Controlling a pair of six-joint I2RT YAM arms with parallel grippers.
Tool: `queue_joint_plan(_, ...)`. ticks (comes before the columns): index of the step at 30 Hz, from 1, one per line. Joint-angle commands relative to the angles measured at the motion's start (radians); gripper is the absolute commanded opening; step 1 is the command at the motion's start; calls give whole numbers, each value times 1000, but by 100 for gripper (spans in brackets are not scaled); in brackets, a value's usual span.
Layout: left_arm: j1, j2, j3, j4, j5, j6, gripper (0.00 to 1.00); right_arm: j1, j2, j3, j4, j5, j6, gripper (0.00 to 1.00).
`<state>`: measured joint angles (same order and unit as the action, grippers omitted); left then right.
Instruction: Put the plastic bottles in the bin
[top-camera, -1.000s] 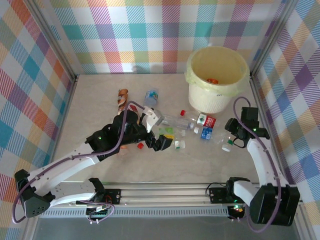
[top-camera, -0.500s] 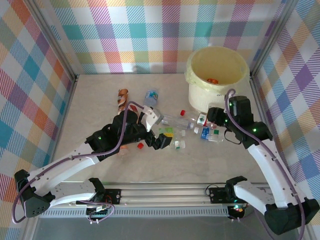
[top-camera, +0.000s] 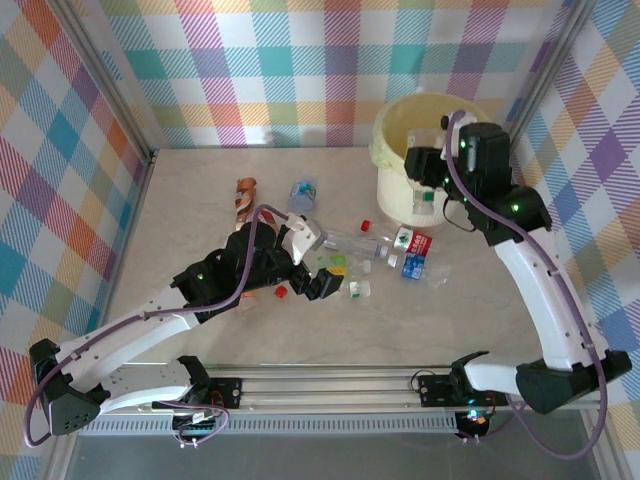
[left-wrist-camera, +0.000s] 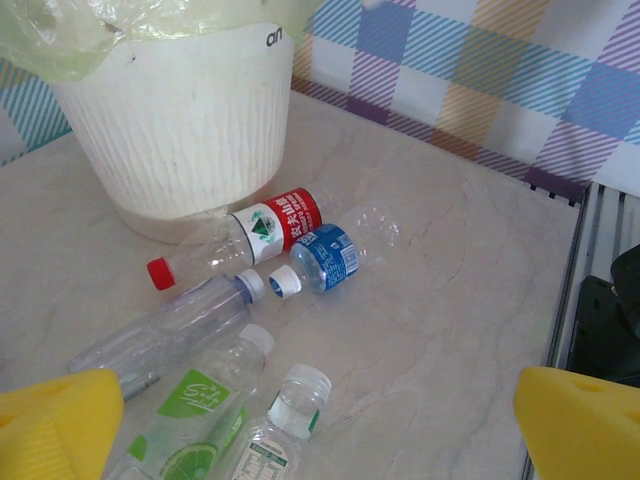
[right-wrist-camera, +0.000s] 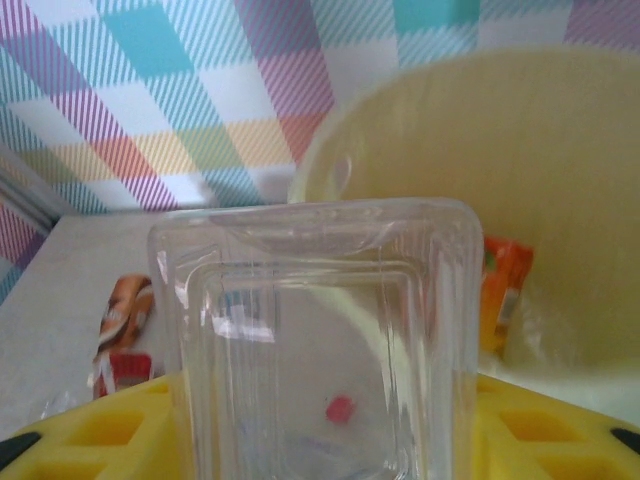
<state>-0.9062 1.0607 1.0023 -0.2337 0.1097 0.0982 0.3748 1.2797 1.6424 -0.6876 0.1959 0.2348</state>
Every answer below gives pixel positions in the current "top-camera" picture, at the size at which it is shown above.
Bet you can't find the mountain label bottle red cap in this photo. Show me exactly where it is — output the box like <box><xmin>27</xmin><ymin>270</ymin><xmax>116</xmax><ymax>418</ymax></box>
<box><xmin>359</xmin><ymin>218</ymin><xmax>435</xmax><ymax>256</ymax></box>

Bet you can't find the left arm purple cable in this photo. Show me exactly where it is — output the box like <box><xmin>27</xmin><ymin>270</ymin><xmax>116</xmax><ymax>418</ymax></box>
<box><xmin>23</xmin><ymin>203</ymin><xmax>301</xmax><ymax>449</ymax></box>

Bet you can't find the green white label bottle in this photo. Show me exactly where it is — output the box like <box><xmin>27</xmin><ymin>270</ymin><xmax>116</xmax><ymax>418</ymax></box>
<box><xmin>344</xmin><ymin>278</ymin><xmax>373</xmax><ymax>300</ymax></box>

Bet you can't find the blue label bottle white cap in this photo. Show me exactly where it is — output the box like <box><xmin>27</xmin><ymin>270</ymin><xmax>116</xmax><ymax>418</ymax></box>
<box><xmin>387</xmin><ymin>252</ymin><xmax>427</xmax><ymax>282</ymax></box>

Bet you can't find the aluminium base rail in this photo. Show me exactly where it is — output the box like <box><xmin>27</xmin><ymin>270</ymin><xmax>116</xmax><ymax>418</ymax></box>
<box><xmin>99</xmin><ymin>363</ymin><xmax>609</xmax><ymax>417</ymax></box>

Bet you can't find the aluminium corner post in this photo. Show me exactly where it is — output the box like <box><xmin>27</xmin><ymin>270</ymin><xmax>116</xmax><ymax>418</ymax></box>
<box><xmin>54</xmin><ymin>0</ymin><xmax>156</xmax><ymax>166</ymax></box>
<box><xmin>499</xmin><ymin>0</ymin><xmax>604</xmax><ymax>151</ymax></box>

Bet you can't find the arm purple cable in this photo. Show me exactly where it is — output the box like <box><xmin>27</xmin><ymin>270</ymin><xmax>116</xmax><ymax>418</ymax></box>
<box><xmin>23</xmin><ymin>203</ymin><xmax>301</xmax><ymax>449</ymax></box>
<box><xmin>439</xmin><ymin>112</ymin><xmax>611</xmax><ymax>460</ymax></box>

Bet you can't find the aluminium side rail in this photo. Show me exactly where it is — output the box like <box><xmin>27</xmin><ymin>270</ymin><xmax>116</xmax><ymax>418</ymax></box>
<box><xmin>87</xmin><ymin>149</ymin><xmax>159</xmax><ymax>376</ymax></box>

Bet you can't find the clear bottle green cap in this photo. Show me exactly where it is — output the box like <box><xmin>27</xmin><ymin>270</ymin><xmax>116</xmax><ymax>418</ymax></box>
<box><xmin>407</xmin><ymin>127</ymin><xmax>446</xmax><ymax>217</ymax></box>

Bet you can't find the brown orange label bottle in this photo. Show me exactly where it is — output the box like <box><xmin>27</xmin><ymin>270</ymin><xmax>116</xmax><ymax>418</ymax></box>
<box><xmin>233</xmin><ymin>176</ymin><xmax>260</xmax><ymax>231</ymax></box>

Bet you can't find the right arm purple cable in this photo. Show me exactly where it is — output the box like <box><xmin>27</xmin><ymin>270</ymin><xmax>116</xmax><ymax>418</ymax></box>
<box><xmin>439</xmin><ymin>112</ymin><xmax>611</xmax><ymax>460</ymax></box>

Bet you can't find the translucent yellow bin liner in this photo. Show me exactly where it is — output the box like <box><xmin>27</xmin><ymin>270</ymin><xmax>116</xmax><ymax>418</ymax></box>
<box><xmin>368</xmin><ymin>92</ymin><xmax>501</xmax><ymax>174</ymax></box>

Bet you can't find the crushed clear bottle white cap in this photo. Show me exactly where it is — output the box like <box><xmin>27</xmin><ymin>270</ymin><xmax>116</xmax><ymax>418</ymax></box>
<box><xmin>424</xmin><ymin>267</ymin><xmax>451</xmax><ymax>292</ymax></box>

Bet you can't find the grey slotted cable duct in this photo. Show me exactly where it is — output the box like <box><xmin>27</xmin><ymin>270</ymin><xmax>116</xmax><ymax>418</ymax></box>
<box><xmin>78</xmin><ymin>417</ymin><xmax>460</xmax><ymax>438</ymax></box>

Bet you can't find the long clear plastic bottle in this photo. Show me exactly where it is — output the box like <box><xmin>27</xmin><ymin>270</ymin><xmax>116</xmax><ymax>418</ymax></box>
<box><xmin>319</xmin><ymin>228</ymin><xmax>392</xmax><ymax>260</ymax></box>

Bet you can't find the crushed green label bottle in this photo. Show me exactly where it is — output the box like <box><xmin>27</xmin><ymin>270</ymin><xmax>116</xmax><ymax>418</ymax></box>
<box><xmin>314</xmin><ymin>253</ymin><xmax>375</xmax><ymax>275</ymax></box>

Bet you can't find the white plastic bin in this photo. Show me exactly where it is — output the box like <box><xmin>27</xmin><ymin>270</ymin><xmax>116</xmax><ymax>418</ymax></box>
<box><xmin>368</xmin><ymin>92</ymin><xmax>501</xmax><ymax>229</ymax></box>

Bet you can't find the thin black cable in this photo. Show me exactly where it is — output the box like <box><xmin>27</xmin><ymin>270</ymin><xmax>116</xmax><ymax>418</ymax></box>
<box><xmin>441</xmin><ymin>189</ymin><xmax>476</xmax><ymax>234</ymax></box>

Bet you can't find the colourful blue label bottle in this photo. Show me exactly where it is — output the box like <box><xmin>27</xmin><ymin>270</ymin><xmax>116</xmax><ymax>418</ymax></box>
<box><xmin>287</xmin><ymin>175</ymin><xmax>320</xmax><ymax>214</ymax></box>

